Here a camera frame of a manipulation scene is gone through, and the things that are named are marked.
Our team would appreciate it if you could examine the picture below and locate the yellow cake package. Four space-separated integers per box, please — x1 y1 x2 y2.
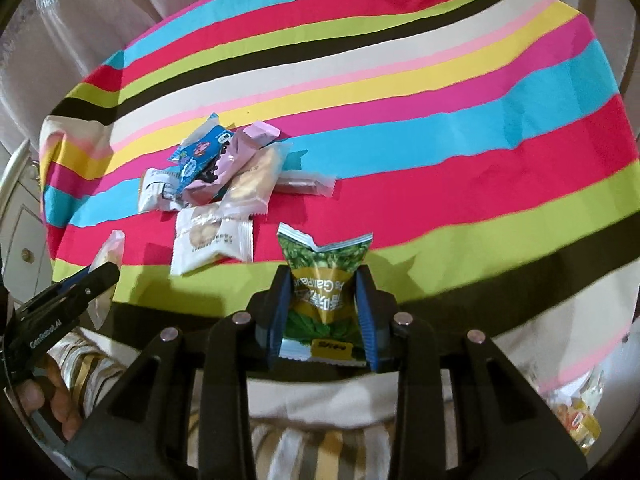
542 366 605 455

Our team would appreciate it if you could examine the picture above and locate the white cookie packet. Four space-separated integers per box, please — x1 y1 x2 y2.
169 204 254 276

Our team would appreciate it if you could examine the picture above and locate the green pea snack bag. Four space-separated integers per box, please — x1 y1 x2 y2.
277 223 373 366

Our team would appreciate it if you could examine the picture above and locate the tiger-pattern sandwich cake pack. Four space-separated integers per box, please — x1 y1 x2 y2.
87 230 125 330

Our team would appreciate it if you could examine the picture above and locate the clear biscuit packet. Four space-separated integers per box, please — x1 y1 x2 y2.
218 142 291 218

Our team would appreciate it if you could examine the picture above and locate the person's left hand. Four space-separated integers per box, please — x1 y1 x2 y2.
15 353 82 441

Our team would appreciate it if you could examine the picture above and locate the white ornate cabinet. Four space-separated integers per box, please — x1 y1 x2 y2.
1 140 52 306

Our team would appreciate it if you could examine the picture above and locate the white crumpled wrapper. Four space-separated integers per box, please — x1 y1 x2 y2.
137 168 184 214

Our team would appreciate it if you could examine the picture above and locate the blue clear snack bag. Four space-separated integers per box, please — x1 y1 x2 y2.
168 113 233 194

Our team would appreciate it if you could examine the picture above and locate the pink purple snack wrapper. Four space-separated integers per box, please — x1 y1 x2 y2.
181 122 281 206

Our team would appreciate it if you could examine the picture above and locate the colourful striped table cloth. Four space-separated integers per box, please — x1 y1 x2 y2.
40 0 639 388

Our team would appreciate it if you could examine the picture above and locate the small clear bar wrapper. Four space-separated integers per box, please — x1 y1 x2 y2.
274 170 336 197

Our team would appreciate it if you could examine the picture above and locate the beige pleated curtain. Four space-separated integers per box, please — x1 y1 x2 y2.
1 0 639 156

